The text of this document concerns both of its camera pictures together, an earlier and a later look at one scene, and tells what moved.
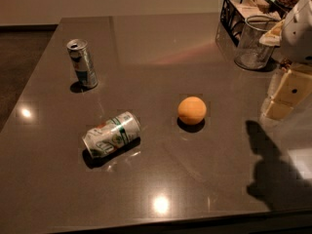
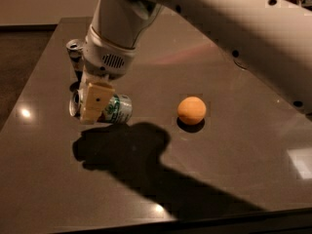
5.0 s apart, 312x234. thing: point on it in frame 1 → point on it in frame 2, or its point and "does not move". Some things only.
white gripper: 298,36 → 104,59
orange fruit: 192,110 does not move
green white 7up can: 111,134 → 119,110
